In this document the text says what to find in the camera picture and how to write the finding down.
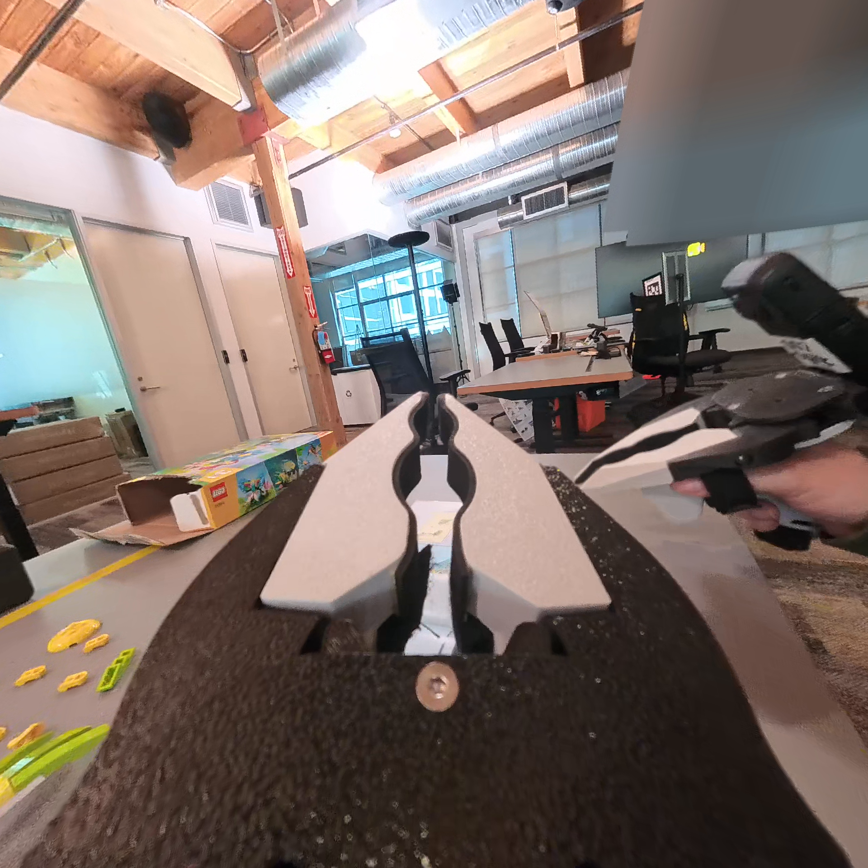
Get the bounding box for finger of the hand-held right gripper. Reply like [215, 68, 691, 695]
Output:
[575, 400, 710, 484]
[583, 427, 735, 524]

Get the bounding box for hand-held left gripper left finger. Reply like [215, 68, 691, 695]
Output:
[261, 392, 432, 642]

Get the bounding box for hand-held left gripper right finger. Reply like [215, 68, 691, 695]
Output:
[437, 393, 612, 656]

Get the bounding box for white instruction booklet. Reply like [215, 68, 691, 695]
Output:
[409, 500, 463, 545]

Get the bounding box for person's right hand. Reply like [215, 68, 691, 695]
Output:
[671, 446, 868, 543]

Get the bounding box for orange box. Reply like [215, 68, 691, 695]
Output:
[554, 396, 606, 435]

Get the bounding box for black armrest office chair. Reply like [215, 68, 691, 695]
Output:
[627, 292, 733, 409]

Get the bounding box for colourful cardboard toy box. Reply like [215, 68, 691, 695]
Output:
[71, 430, 337, 547]

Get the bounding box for wood edged office desk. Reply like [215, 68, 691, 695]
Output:
[457, 342, 636, 454]

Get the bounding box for white recycling cabinet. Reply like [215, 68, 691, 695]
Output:
[330, 365, 382, 429]

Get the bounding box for black mesh office chair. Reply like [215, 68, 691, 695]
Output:
[361, 330, 473, 450]

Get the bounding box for beige door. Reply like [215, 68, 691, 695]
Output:
[213, 243, 314, 436]
[83, 218, 240, 470]

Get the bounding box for black speaker on tripod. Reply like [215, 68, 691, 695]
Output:
[440, 281, 463, 368]

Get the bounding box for small lime green brick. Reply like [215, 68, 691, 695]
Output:
[97, 647, 137, 693]

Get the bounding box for yellow tape strip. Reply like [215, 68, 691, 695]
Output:
[0, 545, 161, 629]

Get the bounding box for stacked wooden crates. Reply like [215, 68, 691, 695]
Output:
[0, 415, 124, 527]

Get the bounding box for scattered yellow plastic bricks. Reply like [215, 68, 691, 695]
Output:
[0, 618, 111, 808]

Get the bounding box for long silver air ducts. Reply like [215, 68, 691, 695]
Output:
[372, 68, 633, 228]

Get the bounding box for black box speaker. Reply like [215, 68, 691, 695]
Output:
[252, 186, 308, 231]

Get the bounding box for black box device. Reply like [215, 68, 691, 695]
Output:
[0, 541, 35, 615]

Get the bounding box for round black ceiling speaker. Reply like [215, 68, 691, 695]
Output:
[140, 91, 193, 165]

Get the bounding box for large dark wall screen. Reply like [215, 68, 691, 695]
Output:
[595, 239, 755, 321]

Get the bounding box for wooden support post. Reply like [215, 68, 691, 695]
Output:
[252, 132, 350, 450]

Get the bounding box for white duct vent grille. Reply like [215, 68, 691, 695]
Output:
[520, 181, 570, 220]

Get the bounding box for white wall vent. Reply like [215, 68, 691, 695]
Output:
[206, 179, 254, 229]

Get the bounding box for wide silver air duct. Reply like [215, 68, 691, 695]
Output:
[255, 0, 489, 124]

